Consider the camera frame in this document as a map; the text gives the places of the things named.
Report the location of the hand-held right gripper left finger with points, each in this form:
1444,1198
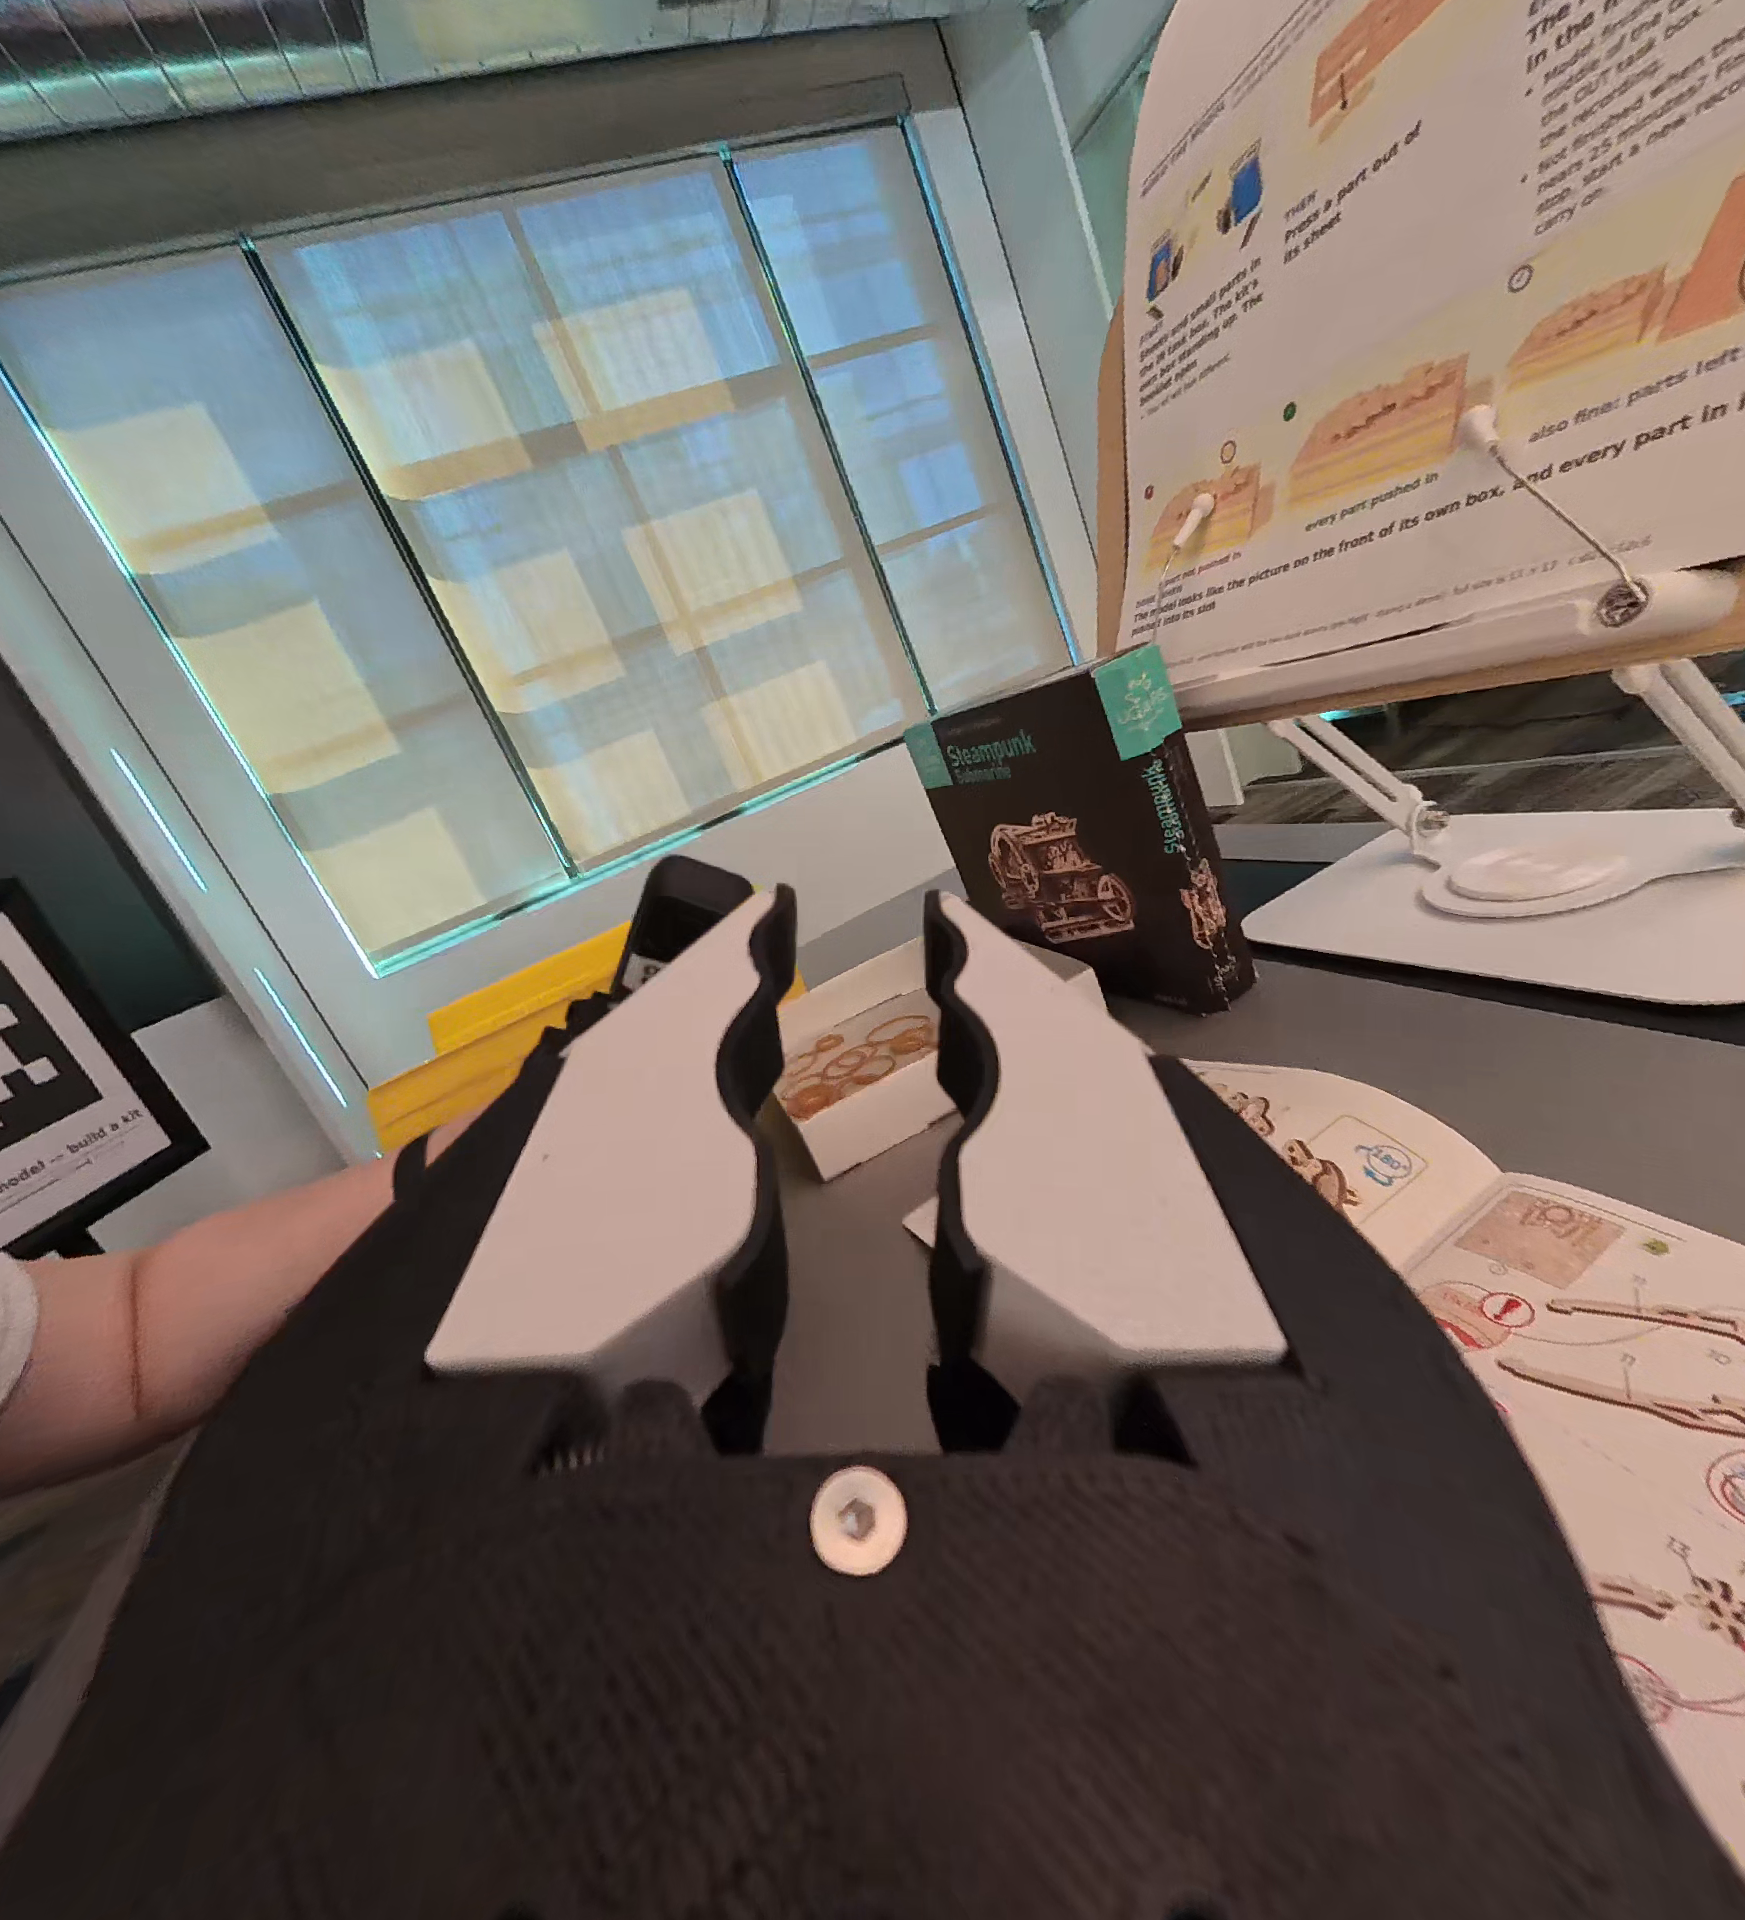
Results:
617,1186

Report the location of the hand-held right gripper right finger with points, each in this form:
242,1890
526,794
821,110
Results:
1111,1200

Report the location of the person's left forearm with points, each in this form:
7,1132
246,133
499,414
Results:
213,1319

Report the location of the black model kit box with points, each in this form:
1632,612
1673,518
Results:
1070,842

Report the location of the stacked yellow plastic bins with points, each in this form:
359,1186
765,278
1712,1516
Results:
494,1033

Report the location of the pile of tan rubber bands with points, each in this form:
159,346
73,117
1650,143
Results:
850,1065

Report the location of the white cardboard box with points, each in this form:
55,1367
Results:
874,1136

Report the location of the window with roller shade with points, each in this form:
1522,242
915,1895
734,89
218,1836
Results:
512,525

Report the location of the assembly instruction booklet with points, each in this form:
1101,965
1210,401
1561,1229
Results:
1561,1422

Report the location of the framed fiducial marker poster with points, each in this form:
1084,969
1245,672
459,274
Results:
20,1084

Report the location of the printed instruction sheet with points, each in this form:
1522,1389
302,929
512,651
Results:
1414,301

